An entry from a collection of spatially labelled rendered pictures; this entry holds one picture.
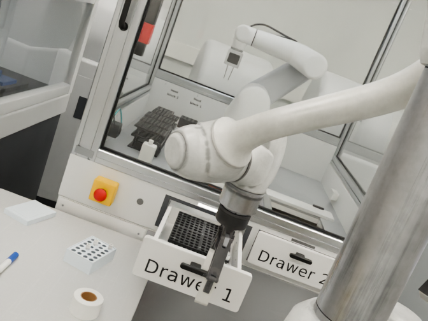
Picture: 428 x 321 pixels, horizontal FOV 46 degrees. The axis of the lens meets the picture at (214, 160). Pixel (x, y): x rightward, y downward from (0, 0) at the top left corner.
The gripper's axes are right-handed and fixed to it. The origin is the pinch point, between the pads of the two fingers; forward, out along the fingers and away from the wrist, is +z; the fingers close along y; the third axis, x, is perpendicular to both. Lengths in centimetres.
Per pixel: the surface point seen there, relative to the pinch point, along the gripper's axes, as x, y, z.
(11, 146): 85, 86, 18
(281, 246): -22.0, 40.9, 0.3
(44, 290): 34.7, -2.0, 15.0
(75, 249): 34.0, 14.7, 11.5
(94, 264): 27.5, 12.0, 12.3
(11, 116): 83, 73, 2
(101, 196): 35, 35, 3
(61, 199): 49, 43, 12
